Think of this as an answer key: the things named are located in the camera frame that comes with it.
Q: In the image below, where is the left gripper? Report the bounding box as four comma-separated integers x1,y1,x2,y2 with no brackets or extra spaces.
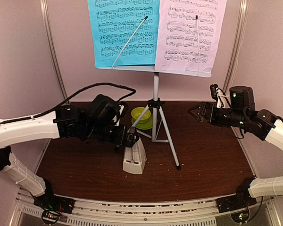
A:
84,122,140,148

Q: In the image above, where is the grey metronome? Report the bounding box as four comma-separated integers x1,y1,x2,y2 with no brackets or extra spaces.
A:
123,138,147,175

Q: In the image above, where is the white music stand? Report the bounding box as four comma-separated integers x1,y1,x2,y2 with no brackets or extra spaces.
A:
94,15,214,171

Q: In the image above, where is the purple sheet music page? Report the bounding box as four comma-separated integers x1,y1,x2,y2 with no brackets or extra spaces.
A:
154,0,227,78

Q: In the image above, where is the blue sheet music page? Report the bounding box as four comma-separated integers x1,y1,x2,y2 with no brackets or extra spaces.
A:
87,0,160,68

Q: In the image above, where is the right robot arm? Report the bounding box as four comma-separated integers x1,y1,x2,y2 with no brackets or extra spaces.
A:
188,84,283,208

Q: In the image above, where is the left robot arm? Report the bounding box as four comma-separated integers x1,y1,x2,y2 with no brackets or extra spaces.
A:
0,83,140,209

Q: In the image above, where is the green plastic plate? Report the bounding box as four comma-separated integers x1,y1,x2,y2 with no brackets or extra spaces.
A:
135,116,153,130

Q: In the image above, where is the green plastic bowl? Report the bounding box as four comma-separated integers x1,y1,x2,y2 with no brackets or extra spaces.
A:
131,106,152,124

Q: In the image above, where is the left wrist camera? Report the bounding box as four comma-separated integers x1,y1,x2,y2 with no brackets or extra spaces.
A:
113,102,128,123

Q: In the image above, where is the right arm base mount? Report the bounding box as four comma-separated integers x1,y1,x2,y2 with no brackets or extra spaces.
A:
216,195,257,224

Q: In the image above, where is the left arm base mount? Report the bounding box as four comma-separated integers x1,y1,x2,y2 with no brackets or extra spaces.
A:
32,195,75,225

